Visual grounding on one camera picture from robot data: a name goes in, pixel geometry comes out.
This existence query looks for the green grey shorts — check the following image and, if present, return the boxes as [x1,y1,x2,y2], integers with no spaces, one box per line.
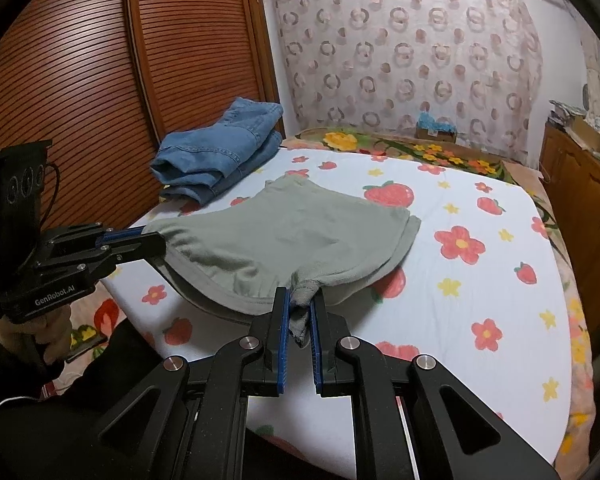
[143,176,422,347]

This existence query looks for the person's left hand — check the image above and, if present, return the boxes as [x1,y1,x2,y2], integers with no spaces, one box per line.
[0,304,72,365]

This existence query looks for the folded blue denim jeans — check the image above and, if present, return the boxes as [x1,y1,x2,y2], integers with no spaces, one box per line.
[150,98,283,206]

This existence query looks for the white fruit-print bed sheet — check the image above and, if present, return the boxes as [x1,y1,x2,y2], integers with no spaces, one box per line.
[101,146,574,480]

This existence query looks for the brown louvered wardrobe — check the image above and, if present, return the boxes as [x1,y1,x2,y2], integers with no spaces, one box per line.
[0,0,278,228]

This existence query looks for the small blue toy item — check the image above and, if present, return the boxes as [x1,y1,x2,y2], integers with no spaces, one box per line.
[415,112,457,143]

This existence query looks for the brown wooden sideboard cabinet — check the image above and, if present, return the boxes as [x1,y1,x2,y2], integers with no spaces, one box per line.
[538,121,600,340]

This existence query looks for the cardboard box on cabinet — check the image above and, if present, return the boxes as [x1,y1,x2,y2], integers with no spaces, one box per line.
[565,117,600,153]

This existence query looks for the pink circle-pattern curtain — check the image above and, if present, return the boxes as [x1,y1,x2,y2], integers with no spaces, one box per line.
[272,0,543,162]

